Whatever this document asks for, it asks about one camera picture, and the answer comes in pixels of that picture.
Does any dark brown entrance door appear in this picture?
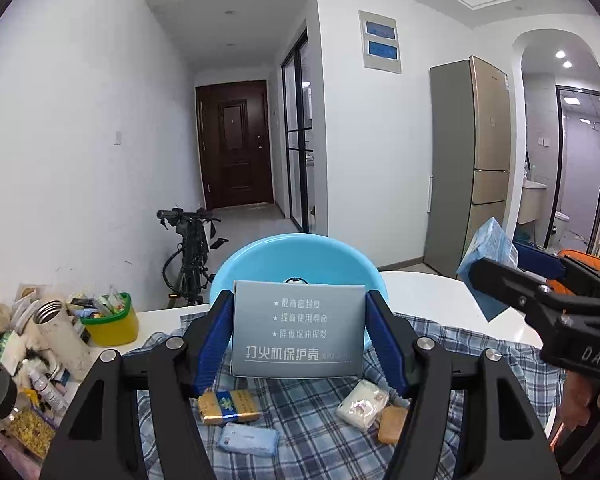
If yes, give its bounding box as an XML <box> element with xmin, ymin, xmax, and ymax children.
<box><xmin>196</xmin><ymin>79</ymin><xmax>273</xmax><ymax>210</ymax></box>

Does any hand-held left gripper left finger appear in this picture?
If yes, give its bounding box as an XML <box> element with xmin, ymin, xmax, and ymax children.
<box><xmin>39</xmin><ymin>290</ymin><xmax>236</xmax><ymax>480</ymax></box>

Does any brown soap bar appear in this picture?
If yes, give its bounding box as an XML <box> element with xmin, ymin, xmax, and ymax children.
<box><xmin>378</xmin><ymin>405</ymin><xmax>410</xmax><ymax>446</ymax></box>

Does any grey cardboard box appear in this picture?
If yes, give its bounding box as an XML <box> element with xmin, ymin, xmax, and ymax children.
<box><xmin>231</xmin><ymin>281</ymin><xmax>367</xmax><ymax>378</ymax></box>

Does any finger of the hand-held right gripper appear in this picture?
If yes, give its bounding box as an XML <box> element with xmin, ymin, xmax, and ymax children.
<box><xmin>467</xmin><ymin>257</ymin><xmax>567</xmax><ymax>320</ymax></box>
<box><xmin>512</xmin><ymin>241</ymin><xmax>600</xmax><ymax>307</ymax></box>

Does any blue plaid cloth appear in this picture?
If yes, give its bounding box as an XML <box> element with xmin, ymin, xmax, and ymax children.
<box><xmin>121</xmin><ymin>310</ymin><xmax>568</xmax><ymax>480</ymax></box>

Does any black framed bathroom door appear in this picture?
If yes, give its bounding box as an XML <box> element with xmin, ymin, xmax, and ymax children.
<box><xmin>555</xmin><ymin>85</ymin><xmax>600</xmax><ymax>253</ymax></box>

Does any bunch of small sachets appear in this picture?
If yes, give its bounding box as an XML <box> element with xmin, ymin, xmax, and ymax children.
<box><xmin>70</xmin><ymin>285</ymin><xmax>131</xmax><ymax>318</ymax></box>

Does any black electric scooter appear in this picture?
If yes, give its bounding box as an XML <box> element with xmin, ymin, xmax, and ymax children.
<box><xmin>156</xmin><ymin>207</ymin><xmax>229</xmax><ymax>311</ymax></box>

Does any white tissue pack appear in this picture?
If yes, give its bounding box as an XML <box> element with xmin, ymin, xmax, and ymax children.
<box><xmin>336</xmin><ymin>379</ymin><xmax>390</xmax><ymax>433</ymax></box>

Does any orange chair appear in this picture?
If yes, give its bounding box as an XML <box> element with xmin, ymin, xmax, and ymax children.
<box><xmin>550</xmin><ymin>248</ymin><xmax>600</xmax><ymax>306</ymax></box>

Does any light blue plastic basin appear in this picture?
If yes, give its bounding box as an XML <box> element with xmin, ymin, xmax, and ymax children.
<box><xmin>209</xmin><ymin>233</ymin><xmax>391</xmax><ymax>356</ymax></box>

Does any gold refrigerator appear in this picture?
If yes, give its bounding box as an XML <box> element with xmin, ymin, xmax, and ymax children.
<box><xmin>424</xmin><ymin>55</ymin><xmax>512</xmax><ymax>277</ymax></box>

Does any gold and blue cigarette pack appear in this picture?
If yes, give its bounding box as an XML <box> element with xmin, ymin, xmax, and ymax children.
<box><xmin>197</xmin><ymin>389</ymin><xmax>262</xmax><ymax>426</ymax></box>

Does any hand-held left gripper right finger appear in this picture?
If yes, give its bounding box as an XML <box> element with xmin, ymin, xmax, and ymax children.
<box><xmin>365</xmin><ymin>290</ymin><xmax>563</xmax><ymax>480</ymax></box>

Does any blue patterned tissue pack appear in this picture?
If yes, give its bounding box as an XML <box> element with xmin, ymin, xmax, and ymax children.
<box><xmin>456</xmin><ymin>216</ymin><xmax>520</xmax><ymax>322</ymax></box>

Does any light blue wipes pack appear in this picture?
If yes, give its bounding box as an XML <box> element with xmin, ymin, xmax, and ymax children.
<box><xmin>216</xmin><ymin>422</ymin><xmax>280</xmax><ymax>457</ymax></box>

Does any washbasin cabinet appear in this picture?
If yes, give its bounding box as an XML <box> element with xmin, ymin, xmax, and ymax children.
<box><xmin>517</xmin><ymin>180</ymin><xmax>548</xmax><ymax>226</ymax></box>

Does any wall electrical panel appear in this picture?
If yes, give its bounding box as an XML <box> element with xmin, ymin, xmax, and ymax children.
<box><xmin>359</xmin><ymin>10</ymin><xmax>402</xmax><ymax>74</ymax></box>

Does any person's right hand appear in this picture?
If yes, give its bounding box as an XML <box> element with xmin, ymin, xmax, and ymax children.
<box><xmin>560</xmin><ymin>374</ymin><xmax>595</xmax><ymax>433</ymax></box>

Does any small white spray bottle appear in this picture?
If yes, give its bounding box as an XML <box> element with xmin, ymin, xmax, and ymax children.
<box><xmin>27</xmin><ymin>370</ymin><xmax>68</xmax><ymax>411</ymax></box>

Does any yellow plastic container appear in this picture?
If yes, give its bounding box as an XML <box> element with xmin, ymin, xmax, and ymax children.
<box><xmin>79</xmin><ymin>292</ymin><xmax>140</xmax><ymax>347</ymax></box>

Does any black framed glass sliding door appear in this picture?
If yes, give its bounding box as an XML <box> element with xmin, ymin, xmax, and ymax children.
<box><xmin>281</xmin><ymin>30</ymin><xmax>315</xmax><ymax>233</ymax></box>

